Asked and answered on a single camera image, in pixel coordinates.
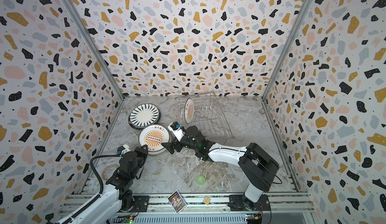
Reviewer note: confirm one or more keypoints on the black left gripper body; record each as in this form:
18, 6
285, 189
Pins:
140, 156

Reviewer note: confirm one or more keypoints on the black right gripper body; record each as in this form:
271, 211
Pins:
179, 142

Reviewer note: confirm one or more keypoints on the orange sunburst plate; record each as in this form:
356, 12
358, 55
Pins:
189, 110
153, 136

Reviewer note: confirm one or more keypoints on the orange sunburst plate front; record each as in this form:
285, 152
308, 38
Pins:
189, 110

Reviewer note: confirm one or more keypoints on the blue leaf pattern plate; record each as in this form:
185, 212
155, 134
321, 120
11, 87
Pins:
143, 116

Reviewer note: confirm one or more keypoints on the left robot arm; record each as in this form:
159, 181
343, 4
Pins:
114, 195

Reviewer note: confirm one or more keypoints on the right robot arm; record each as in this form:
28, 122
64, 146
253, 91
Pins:
257, 165

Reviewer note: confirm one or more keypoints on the colourful playing card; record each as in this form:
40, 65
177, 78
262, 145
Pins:
177, 202

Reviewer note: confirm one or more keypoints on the small wooden block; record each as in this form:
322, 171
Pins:
206, 200

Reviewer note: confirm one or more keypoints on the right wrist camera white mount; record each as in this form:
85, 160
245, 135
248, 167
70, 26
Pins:
177, 130

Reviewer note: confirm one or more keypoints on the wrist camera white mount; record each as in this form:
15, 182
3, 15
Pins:
177, 130
123, 149

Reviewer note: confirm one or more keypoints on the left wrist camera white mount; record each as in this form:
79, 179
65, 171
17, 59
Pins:
123, 149

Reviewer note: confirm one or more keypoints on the steel wire dish rack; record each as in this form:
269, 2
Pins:
208, 117

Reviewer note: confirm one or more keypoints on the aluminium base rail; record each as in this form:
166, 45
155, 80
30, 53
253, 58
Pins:
273, 208

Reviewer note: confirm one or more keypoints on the aluminium corner post left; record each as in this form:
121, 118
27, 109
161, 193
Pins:
71, 9

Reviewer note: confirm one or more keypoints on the aluminium corner post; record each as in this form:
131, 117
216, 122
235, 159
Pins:
71, 9
291, 37

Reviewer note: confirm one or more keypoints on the aluminium corner post right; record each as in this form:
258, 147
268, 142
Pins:
291, 37

